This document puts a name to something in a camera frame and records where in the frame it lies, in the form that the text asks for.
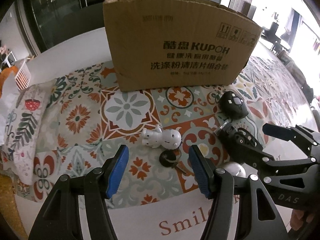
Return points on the floral fabric pouch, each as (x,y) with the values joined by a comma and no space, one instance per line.
(22,129)

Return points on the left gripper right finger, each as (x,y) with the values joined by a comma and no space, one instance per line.
(258,217)

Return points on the brown cardboard box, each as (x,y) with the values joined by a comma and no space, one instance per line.
(175,43)

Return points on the white fruit basket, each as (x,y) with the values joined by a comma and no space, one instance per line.
(23,76)

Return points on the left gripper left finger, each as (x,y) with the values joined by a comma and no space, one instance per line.
(59,216)

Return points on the black round remote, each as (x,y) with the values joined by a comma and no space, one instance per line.
(233,106)

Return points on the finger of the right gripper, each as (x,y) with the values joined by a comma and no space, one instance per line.
(243,147)
(304,138)

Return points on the white astronaut keychain figure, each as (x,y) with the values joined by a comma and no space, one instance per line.
(168,139)

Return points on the black glass sliding door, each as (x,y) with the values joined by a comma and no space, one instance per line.
(47,23)

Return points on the orange fruit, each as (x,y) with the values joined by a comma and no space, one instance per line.
(5,74)

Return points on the patterned table mat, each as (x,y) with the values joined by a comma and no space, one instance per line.
(72,124)

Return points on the beige round plug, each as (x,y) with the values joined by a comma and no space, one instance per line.
(226,127)

